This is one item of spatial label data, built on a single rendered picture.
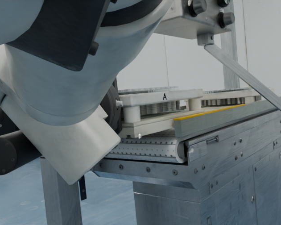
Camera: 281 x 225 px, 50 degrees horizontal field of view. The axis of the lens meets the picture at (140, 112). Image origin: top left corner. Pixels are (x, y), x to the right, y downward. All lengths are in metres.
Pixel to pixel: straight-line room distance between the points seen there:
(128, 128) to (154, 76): 4.20
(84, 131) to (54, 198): 0.48
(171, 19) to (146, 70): 4.23
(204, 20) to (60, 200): 0.49
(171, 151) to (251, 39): 3.53
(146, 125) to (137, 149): 0.13
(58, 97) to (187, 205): 0.61
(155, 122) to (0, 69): 0.35
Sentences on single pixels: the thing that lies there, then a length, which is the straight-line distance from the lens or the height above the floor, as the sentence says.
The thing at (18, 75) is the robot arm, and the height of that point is 1.04.
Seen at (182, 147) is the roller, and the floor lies 0.92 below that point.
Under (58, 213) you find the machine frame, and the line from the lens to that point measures 0.74.
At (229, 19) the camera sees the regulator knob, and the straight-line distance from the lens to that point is 0.67.
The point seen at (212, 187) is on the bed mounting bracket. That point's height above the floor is 0.79.
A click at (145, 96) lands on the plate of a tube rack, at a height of 1.03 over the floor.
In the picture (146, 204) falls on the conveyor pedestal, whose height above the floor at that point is 0.75.
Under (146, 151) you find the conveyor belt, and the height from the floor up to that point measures 0.92.
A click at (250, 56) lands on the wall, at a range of 4.03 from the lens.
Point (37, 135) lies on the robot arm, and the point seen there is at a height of 1.00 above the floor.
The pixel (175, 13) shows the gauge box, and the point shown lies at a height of 1.16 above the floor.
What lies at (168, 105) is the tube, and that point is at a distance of 0.63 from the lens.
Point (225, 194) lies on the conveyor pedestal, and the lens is 0.87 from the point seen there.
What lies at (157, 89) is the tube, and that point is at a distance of 0.60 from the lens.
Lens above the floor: 1.03
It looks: 3 degrees down
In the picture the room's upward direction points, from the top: 5 degrees counter-clockwise
